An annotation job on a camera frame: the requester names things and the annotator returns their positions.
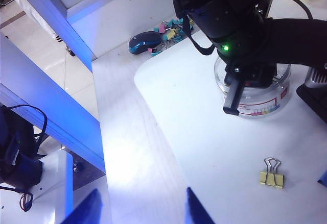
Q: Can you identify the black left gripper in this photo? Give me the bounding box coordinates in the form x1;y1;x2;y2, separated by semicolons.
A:
222;62;279;115

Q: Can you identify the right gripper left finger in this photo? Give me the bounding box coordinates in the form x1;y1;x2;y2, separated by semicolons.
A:
60;188;104;224

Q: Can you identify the black caster wheel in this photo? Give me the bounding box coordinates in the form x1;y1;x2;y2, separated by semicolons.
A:
65;45;77;58

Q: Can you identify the metal frame beam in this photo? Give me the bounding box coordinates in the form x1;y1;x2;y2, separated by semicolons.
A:
0;32;107;175
7;0;97;71

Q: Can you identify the round transparent plastic jar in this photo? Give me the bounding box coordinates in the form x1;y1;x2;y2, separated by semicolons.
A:
213;55;292;119

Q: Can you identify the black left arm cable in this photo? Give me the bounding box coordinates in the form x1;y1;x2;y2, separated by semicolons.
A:
275;0;315;20

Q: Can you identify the white desk riser board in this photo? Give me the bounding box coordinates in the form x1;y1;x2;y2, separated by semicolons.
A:
133;29;327;224

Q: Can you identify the thin black cable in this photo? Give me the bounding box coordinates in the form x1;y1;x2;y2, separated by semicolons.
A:
7;103;49;145

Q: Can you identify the blue and black mouse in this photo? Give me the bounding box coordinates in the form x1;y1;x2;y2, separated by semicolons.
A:
128;31;162;55

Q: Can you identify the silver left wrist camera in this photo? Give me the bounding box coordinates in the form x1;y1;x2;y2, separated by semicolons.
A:
305;66;327;85

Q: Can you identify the black electronic box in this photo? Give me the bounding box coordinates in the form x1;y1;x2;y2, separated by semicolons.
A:
0;105;44;191

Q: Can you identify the red wire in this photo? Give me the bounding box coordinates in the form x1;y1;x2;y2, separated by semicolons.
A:
19;192;34;212

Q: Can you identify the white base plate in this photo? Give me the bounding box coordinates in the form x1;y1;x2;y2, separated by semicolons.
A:
0;149;75;224

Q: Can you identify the black computer keyboard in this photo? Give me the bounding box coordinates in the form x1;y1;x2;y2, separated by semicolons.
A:
296;83;327;124

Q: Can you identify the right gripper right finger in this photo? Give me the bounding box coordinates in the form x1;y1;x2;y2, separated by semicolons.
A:
185;187;217;224

